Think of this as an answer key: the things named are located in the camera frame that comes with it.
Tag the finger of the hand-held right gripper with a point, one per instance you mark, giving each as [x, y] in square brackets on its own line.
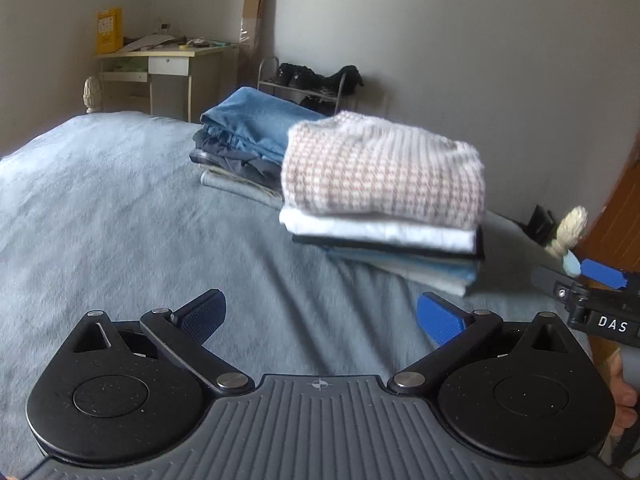
[605, 271]
[577, 305]

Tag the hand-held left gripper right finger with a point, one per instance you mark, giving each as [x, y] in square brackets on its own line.
[440, 320]

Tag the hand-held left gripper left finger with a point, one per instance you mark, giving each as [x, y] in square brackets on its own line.
[205, 317]

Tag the pink houndstooth coat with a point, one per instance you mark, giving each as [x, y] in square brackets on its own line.
[380, 175]

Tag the folded dark navy clothes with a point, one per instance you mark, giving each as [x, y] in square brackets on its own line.
[225, 157]

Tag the person's right hand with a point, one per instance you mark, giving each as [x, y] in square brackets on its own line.
[627, 385]

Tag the cream bedpost finial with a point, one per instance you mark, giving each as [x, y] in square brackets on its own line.
[570, 227]
[92, 95]

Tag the wooden door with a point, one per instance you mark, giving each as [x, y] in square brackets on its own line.
[620, 210]

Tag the white folded garment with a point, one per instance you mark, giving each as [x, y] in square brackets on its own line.
[375, 232]

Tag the grey bed blanket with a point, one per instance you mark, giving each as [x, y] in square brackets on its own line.
[125, 220]

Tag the light grey folded garment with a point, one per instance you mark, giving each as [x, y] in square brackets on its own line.
[225, 183]

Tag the folded blue jeans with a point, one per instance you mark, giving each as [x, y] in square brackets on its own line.
[250, 120]

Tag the beige wooden desk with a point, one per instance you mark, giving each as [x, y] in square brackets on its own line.
[215, 80]

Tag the metal shoe rack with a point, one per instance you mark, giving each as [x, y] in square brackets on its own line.
[261, 72]

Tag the white desk drawer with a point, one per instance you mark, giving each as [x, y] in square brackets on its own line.
[167, 65]

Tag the black boots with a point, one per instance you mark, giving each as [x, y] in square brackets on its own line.
[345, 80]

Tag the black leather shoes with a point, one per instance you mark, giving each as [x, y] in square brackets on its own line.
[297, 76]

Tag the white papers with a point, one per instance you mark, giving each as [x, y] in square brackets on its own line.
[150, 42]

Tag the yellow box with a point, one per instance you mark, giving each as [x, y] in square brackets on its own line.
[109, 30]

